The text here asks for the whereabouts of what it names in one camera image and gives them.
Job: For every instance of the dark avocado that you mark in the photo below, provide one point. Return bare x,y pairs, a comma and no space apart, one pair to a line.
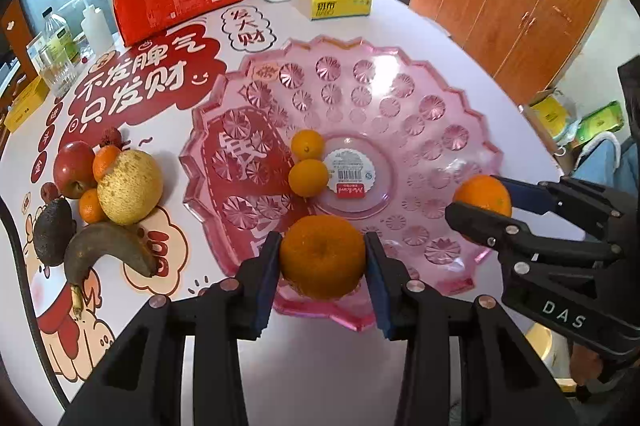
52,231

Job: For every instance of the white squeeze bottle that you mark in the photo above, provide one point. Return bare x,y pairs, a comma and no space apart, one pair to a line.
95,30

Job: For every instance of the cardboard box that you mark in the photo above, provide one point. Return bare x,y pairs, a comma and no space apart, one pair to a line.
537,125

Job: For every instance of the pink glass fruit plate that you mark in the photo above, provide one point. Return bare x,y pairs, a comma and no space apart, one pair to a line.
400,105

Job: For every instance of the speckled yellow pear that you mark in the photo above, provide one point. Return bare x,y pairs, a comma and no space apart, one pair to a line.
130,188

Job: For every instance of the person's right hand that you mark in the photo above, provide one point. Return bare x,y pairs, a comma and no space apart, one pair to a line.
582,363

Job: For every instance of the wooden kitchen cabinet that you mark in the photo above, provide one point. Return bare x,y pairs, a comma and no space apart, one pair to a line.
10,30

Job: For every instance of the yellow bag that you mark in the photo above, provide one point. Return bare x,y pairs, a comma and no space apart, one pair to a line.
550,110

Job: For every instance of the small orange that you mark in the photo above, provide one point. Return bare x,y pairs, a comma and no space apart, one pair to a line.
308,144
308,178

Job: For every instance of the dark brown banana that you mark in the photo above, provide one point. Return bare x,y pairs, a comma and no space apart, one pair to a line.
100,246

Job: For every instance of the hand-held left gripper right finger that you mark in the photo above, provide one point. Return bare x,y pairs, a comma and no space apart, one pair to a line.
378,291

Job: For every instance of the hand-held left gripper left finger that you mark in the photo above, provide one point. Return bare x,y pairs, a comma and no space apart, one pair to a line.
262,276

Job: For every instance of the small tangerine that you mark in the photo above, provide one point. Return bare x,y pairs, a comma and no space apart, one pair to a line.
104,160
90,206

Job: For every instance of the pale yellow plastic stool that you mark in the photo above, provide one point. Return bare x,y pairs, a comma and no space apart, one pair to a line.
542,346

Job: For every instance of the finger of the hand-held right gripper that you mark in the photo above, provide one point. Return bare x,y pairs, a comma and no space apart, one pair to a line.
525,196
480,223

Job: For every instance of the clear plastic bottle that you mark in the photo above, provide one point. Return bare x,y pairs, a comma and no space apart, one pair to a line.
55,35

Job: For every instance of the clear glass cup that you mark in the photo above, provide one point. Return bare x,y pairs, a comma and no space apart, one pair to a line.
55,70

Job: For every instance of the red apple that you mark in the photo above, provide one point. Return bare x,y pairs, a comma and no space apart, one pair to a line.
70,165

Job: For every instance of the small yellow box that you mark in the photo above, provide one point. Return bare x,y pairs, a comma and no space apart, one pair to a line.
22,103

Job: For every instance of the red lychee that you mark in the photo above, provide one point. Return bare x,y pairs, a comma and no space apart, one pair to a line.
111,136
49,192

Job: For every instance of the round orange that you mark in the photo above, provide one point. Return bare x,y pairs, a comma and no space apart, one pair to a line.
482,193

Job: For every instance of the green bag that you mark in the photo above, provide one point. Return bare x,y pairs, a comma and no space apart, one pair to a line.
602,123

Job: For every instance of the large orange with stem dimple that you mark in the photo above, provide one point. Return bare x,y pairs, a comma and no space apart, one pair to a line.
322,256

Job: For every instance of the light blue cloth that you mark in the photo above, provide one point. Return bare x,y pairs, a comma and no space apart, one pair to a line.
600,160

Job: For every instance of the red white printed table mat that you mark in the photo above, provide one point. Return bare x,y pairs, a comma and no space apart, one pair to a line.
150,70

